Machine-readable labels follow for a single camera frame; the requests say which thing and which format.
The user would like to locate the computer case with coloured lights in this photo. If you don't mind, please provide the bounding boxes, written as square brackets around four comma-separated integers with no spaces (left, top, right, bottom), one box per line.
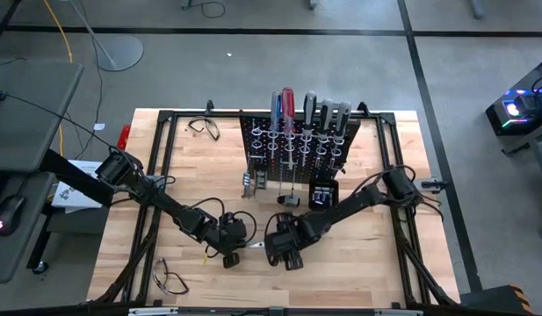
[484,59,542,137]

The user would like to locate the silver double prong peg hook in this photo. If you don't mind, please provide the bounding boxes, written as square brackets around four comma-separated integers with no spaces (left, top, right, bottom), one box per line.
[248,153,268,175]
[278,161,298,198]

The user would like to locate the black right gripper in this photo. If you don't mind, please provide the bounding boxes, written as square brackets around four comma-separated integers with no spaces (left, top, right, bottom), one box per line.
[261,234,307,272]

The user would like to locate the red box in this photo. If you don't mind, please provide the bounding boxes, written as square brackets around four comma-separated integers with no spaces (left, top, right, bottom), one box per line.
[115,124,132,152]

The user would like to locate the black computer mouse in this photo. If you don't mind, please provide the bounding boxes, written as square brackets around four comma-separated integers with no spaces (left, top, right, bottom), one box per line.
[0,194,26,239]

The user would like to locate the grey handled nut driver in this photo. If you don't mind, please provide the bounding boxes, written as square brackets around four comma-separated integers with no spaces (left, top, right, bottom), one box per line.
[317,97,336,170]
[330,101,352,172]

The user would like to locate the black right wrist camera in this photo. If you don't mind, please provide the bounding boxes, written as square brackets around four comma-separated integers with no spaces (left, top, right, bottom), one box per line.
[272,212,300,236]

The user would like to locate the black metal pegboard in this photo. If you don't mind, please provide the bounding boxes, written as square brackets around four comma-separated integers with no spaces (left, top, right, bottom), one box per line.
[238,114,362,186]

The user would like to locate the black aluminium table frame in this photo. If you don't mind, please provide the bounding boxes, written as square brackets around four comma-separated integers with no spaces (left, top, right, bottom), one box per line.
[86,99,461,308]

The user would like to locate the yellow-black striped box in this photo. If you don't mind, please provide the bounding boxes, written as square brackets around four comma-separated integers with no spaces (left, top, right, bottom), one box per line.
[458,283,534,315]

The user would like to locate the clear safety glasses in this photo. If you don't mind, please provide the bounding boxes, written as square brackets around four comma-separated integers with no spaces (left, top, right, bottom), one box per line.
[151,257,191,296]
[186,116,221,142]

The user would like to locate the blue handled screwdriver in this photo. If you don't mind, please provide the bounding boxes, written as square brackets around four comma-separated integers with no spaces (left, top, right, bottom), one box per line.
[270,90,284,162]

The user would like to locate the grey desk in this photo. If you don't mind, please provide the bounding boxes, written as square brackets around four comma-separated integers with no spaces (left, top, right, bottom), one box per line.
[0,59,84,284]

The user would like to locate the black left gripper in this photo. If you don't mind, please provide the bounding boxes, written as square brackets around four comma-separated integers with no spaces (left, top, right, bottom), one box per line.
[211,235,257,269]

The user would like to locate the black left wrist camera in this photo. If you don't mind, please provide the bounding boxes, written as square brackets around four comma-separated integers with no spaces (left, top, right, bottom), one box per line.
[220,212,249,241]

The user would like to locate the translucent red handled screwdriver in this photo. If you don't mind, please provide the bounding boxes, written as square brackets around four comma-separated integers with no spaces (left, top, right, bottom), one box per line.
[280,86,297,171]

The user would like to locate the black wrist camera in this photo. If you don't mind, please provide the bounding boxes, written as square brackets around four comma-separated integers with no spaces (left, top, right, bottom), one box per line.
[272,212,300,236]
[220,212,249,241]

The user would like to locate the black plastic bin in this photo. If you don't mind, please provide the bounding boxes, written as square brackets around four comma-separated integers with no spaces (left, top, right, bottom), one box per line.
[308,178,340,212]

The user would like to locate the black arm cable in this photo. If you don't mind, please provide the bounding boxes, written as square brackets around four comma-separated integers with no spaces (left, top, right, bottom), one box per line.
[186,196,258,260]
[263,164,445,267]

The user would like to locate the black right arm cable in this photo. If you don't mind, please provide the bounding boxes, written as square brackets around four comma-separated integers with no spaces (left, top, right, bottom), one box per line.
[263,164,445,267]

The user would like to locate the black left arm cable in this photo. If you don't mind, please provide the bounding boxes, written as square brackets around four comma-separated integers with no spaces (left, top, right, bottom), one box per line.
[186,196,258,260]

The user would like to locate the white printed paper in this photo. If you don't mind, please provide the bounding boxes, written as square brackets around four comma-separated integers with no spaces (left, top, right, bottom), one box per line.
[49,158,112,215]

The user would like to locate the yellow cable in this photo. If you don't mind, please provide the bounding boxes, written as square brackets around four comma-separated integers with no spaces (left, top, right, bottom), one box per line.
[40,0,74,157]

